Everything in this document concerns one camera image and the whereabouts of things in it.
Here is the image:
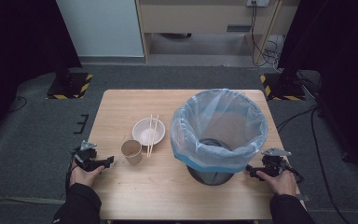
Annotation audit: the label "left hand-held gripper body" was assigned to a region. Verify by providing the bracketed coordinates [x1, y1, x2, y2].
[74, 139, 106, 172]

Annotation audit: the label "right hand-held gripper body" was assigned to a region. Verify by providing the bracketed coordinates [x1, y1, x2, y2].
[259, 147, 293, 177]

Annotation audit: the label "brown paper cup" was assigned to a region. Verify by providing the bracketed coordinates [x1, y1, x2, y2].
[120, 139, 144, 166]

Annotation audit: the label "white disposable bowl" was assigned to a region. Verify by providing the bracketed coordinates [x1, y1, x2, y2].
[131, 118, 166, 147]

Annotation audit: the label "black mesh trash bin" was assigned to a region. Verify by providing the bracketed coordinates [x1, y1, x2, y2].
[186, 138, 236, 187]

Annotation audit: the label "trash bin with blue bag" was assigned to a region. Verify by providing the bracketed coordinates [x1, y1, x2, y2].
[170, 88, 269, 174]

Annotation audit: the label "person's right hand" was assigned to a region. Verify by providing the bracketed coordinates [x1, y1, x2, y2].
[255, 170, 297, 196]

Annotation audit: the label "person's left hand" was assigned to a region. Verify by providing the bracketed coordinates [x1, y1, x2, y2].
[69, 165, 105, 188]

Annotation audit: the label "black stand base yellow stripes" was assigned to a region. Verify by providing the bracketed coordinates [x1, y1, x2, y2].
[259, 73, 306, 102]
[46, 72, 94, 101]

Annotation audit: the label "dark curtain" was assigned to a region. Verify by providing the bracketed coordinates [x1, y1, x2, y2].
[0, 0, 83, 144]
[278, 0, 358, 175]

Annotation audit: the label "light wooden desk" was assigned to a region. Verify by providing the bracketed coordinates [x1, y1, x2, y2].
[135, 0, 301, 63]

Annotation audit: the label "grey power socket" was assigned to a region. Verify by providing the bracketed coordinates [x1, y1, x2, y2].
[246, 0, 270, 7]

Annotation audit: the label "right hand-held gripper cable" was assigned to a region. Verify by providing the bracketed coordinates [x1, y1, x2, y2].
[286, 164, 305, 184]

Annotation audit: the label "hand-held gripper cable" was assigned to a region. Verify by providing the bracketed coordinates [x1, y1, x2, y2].
[64, 150, 79, 195]
[286, 164, 305, 184]

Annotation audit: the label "left hand-held gripper cable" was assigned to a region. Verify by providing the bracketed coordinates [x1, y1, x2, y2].
[64, 150, 79, 195]

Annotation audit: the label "long black floor cable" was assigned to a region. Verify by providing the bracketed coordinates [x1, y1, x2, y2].
[310, 106, 352, 224]

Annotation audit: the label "thin black floor cable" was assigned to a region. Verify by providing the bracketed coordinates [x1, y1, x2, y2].
[7, 95, 28, 113]

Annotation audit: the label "black cable bundle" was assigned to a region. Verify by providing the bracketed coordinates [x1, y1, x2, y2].
[296, 70, 323, 101]

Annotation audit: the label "white cable bundle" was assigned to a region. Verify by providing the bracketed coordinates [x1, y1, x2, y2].
[265, 35, 286, 64]

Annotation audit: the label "black power cable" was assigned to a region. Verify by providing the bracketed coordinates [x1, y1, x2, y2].
[250, 1, 274, 67]

